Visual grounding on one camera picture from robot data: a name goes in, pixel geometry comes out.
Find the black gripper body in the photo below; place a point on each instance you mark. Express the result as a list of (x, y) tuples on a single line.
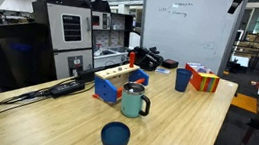
[(237, 3)]

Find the dark blue plastic cup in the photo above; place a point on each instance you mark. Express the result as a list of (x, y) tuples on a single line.
[(182, 81), (114, 144)]

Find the background storage shelf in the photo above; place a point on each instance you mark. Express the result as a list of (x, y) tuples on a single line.
[(254, 45)]

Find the large whiteboard panel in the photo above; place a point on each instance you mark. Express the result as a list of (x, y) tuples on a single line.
[(188, 33)]

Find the orange children's book box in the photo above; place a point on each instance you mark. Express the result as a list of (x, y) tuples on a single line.
[(207, 83)]

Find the black box with red top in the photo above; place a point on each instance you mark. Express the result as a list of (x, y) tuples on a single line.
[(170, 64)]

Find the blue and white card packet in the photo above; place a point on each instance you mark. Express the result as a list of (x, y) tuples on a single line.
[(162, 71)]

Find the black blue clamp tool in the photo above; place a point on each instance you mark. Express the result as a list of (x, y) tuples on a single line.
[(148, 60)]

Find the red-orange toy peg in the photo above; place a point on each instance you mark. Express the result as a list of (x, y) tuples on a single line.
[(132, 59)]

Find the toy kitchen patterned backsplash shelf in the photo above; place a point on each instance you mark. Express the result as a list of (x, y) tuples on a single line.
[(118, 37)]

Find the white toy microwave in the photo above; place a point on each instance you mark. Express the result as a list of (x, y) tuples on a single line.
[(101, 20)]

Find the white toy sink and stove counter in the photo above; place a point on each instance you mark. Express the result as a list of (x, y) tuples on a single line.
[(109, 58)]

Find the blue wooden toy workbench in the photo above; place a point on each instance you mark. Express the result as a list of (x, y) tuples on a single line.
[(103, 89)]

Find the white toy oven cabinet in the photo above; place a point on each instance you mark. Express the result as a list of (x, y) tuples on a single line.
[(69, 44)]

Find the black power adapter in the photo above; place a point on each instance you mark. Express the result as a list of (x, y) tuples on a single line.
[(67, 88)]

